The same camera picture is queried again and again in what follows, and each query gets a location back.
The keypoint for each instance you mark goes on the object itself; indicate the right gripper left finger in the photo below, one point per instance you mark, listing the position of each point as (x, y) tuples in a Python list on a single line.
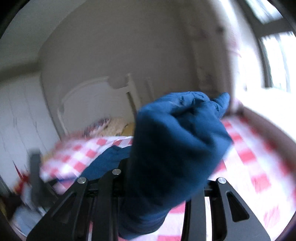
[(88, 210)]

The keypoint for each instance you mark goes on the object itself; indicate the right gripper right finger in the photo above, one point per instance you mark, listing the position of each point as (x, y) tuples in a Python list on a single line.
[(231, 218)]

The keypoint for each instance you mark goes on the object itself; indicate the blue puffer jacket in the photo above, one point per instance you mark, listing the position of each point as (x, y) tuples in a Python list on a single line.
[(178, 142)]

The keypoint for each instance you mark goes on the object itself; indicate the red garment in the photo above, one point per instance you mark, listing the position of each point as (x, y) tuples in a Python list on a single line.
[(23, 178)]

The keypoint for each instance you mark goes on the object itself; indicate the pink white checkered quilt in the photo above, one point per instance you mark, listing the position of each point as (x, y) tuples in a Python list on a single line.
[(254, 167)]

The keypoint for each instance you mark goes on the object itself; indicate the white wardrobe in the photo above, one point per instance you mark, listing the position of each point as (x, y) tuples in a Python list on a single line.
[(26, 125)]

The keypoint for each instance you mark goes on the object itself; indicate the patterned round cushion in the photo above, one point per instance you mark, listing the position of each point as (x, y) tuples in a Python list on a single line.
[(96, 128)]

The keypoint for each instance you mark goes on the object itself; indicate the yellow pillow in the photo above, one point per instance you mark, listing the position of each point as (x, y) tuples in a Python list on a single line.
[(128, 130)]

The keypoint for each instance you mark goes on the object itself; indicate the cream fluffy pillow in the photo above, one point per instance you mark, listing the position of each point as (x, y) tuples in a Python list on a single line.
[(115, 127)]

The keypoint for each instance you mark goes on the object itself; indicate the white wooden headboard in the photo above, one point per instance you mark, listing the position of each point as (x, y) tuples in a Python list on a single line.
[(95, 99)]

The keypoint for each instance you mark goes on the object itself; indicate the striped curtain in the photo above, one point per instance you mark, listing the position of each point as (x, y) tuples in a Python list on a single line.
[(212, 30)]

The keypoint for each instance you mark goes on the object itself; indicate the window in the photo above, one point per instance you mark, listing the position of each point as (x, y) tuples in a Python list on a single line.
[(276, 39)]

